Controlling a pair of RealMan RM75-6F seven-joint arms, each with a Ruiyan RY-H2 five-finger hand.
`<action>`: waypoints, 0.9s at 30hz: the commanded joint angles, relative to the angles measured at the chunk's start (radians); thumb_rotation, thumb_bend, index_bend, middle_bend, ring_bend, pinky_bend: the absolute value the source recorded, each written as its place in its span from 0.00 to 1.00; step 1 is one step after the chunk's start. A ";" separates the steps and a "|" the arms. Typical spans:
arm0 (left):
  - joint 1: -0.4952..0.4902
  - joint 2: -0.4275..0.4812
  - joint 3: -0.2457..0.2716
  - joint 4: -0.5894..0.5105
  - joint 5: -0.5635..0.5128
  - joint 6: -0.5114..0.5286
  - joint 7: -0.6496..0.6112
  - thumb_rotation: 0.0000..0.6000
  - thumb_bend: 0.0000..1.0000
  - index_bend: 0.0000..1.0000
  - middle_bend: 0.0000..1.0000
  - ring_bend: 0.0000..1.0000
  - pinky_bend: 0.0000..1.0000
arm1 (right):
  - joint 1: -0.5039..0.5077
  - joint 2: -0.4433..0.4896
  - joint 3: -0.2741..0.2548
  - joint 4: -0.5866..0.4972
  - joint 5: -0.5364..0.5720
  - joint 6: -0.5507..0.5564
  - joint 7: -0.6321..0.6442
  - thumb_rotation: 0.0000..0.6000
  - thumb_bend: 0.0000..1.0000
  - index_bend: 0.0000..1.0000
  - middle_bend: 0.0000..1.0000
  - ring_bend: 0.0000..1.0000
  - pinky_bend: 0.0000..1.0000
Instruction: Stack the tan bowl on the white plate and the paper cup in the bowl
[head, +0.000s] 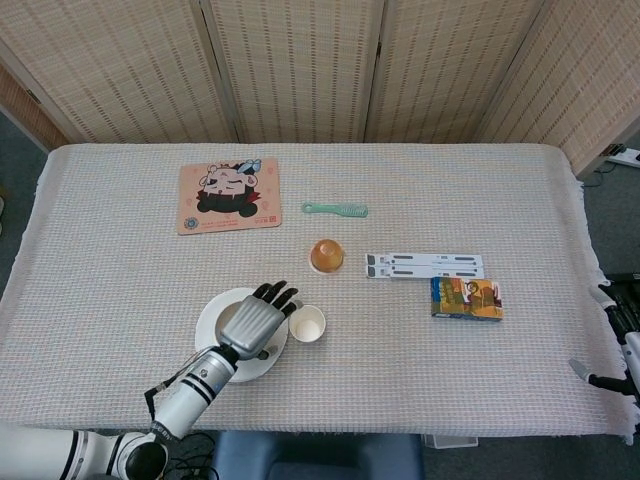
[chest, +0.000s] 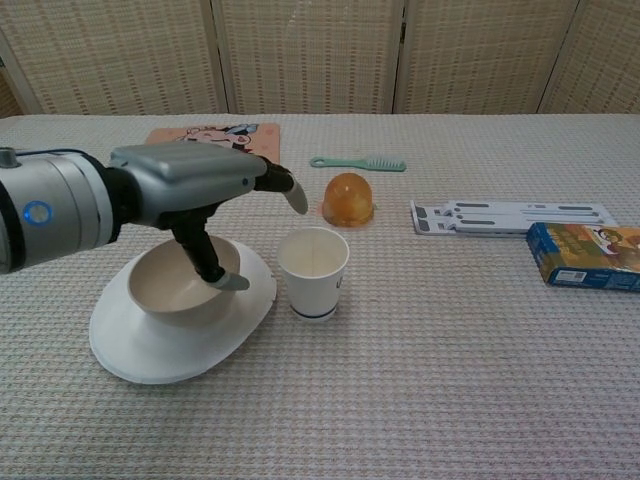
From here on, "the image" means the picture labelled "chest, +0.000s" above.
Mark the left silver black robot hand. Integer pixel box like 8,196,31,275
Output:
107,143,310,292

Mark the beige bowl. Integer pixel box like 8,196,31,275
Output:
127,234,242,329

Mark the white paper cup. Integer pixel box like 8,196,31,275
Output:
277,226,350,322

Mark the orange translucent jelly cup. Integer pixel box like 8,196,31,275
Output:
319,171,377,229

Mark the white paper plate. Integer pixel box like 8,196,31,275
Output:
89,238,279,385

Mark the cartoon girl mouse pad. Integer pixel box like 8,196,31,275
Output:
144,122,281,166

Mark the woven folding screen panel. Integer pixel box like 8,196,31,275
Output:
212,0,409,116
0,0,231,117
537,0,640,116
394,0,581,116
0,54,24,120

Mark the green plastic comb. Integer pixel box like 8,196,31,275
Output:
309,154,408,174

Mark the white folding laptop stand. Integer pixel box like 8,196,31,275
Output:
409,198,619,236

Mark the pale woven tablecloth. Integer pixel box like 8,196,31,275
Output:
0,113,640,480

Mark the blue orange cardboard box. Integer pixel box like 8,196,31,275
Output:
524,221,640,294

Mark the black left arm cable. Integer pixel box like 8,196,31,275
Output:
0,146,86,169

